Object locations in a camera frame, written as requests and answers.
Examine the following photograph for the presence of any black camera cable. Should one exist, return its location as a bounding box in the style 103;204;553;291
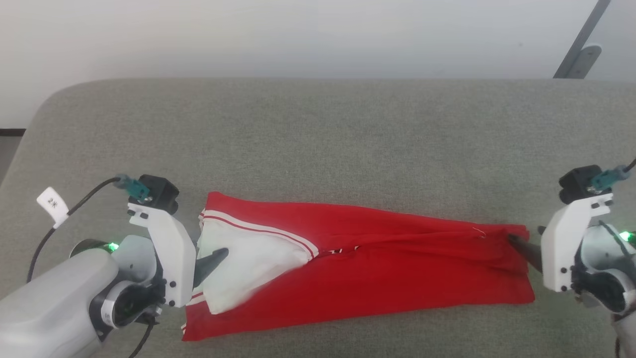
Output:
591;158;636;192
27;175;151;284

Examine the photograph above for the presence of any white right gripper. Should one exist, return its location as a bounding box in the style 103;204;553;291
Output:
507;193;628;313

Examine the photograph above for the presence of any white cable label tag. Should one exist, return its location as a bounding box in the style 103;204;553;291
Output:
36;186;69;229

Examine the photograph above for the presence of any black right camera cable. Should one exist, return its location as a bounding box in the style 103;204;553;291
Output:
591;158;636;192

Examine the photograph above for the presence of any grey metal post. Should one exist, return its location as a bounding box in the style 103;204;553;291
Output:
553;0;613;79

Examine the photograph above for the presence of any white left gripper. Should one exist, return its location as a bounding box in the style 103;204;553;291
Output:
102;203;230;329

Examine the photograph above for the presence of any black left camera cable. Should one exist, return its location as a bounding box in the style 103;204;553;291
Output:
27;175;151;284

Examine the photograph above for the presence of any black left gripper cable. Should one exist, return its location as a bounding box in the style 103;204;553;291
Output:
128;308;159;358

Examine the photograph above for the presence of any red and white basketball jersey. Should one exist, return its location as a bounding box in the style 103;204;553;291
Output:
181;191;536;342

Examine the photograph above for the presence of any pale rounded post bracket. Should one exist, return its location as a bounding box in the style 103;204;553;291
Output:
575;45;603;79

